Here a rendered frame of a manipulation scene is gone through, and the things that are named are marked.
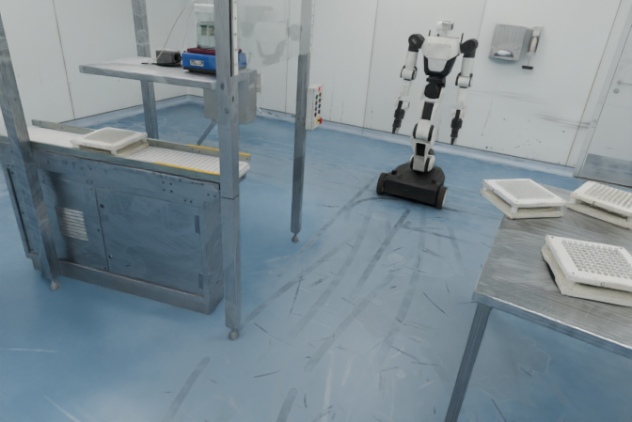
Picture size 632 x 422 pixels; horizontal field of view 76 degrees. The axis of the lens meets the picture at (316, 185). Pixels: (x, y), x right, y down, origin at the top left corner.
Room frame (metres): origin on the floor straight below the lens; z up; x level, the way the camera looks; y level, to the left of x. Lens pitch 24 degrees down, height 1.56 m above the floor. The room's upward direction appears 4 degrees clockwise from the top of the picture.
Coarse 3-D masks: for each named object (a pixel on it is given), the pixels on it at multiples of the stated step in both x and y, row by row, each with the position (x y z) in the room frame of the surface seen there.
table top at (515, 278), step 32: (512, 224) 1.45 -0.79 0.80; (544, 224) 1.46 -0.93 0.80; (576, 224) 1.48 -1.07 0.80; (608, 224) 1.51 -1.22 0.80; (512, 256) 1.21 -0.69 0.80; (480, 288) 1.02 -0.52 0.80; (512, 288) 1.03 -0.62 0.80; (544, 288) 1.04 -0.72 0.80; (544, 320) 0.91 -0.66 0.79; (576, 320) 0.90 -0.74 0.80; (608, 320) 0.91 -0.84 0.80
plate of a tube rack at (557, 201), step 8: (488, 184) 1.68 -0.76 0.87; (496, 184) 1.67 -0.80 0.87; (536, 184) 1.71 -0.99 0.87; (496, 192) 1.61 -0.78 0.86; (504, 192) 1.60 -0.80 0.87; (512, 200) 1.51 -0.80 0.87; (520, 200) 1.52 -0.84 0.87; (528, 200) 1.52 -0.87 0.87; (536, 200) 1.53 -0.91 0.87; (544, 200) 1.54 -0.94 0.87; (552, 200) 1.54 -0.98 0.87; (560, 200) 1.55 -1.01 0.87
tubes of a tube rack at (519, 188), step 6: (510, 186) 1.64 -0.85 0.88; (516, 186) 1.65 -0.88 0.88; (522, 186) 1.65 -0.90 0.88; (528, 186) 1.66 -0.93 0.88; (534, 186) 1.66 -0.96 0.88; (516, 192) 1.58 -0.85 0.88; (522, 192) 1.59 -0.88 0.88; (528, 192) 1.59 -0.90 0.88; (534, 192) 1.60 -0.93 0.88; (540, 192) 1.60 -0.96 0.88
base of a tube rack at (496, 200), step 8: (480, 192) 1.72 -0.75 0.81; (488, 192) 1.69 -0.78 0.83; (488, 200) 1.65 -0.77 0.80; (496, 200) 1.60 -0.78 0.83; (504, 208) 1.54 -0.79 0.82; (536, 208) 1.56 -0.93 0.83; (544, 208) 1.56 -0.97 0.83; (552, 208) 1.57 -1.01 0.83; (512, 216) 1.49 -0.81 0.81; (520, 216) 1.50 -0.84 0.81; (528, 216) 1.50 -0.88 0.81; (536, 216) 1.51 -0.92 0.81; (544, 216) 1.52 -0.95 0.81; (552, 216) 1.53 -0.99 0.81
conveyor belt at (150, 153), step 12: (36, 132) 2.09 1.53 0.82; (48, 132) 2.10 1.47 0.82; (60, 132) 2.11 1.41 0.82; (60, 144) 1.93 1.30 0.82; (132, 156) 1.83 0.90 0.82; (144, 156) 1.84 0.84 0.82; (156, 156) 1.85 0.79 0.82; (168, 156) 1.86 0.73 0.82; (180, 156) 1.87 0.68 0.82; (192, 156) 1.88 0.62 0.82; (204, 156) 1.90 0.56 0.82; (144, 168) 1.71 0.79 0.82; (204, 168) 1.74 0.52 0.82; (216, 168) 1.75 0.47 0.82; (240, 168) 1.78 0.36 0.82
